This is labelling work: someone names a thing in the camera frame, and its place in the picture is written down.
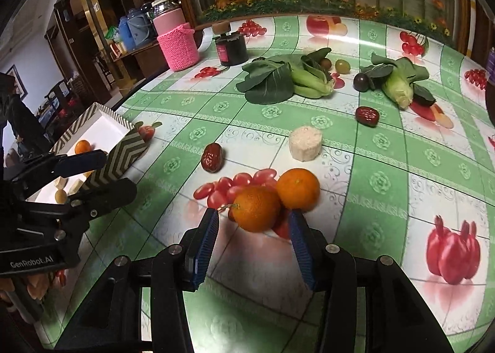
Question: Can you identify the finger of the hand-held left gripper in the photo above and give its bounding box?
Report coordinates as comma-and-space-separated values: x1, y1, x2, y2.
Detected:
23, 178, 138, 224
8, 150, 108, 185

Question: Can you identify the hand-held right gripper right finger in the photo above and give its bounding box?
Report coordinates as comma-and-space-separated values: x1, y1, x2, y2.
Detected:
288, 209, 455, 353

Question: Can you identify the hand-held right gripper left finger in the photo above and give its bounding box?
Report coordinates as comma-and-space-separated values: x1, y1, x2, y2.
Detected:
54, 207, 220, 353

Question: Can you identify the chevron pattern box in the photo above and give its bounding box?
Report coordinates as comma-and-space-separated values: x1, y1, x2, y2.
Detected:
23, 103, 151, 205

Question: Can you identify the red jujube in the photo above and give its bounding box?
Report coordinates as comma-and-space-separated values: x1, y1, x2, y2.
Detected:
200, 143, 223, 173
355, 106, 380, 128

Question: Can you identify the blue plastic jug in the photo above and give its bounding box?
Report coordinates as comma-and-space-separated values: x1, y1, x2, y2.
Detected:
118, 17, 134, 53

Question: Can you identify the grey blue kettle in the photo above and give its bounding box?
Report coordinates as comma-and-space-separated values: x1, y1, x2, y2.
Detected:
129, 9, 156, 50

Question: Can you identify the pink knit-covered thermos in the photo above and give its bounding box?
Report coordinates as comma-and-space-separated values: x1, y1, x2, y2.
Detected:
152, 0, 200, 71

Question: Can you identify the dark purple plum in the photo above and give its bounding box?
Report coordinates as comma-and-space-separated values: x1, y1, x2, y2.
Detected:
353, 72, 372, 92

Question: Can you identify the black jar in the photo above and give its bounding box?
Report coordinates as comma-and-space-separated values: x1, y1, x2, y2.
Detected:
214, 22, 249, 67

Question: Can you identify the pale green bok choy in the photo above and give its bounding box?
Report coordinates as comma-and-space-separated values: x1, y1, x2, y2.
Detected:
359, 52, 437, 110

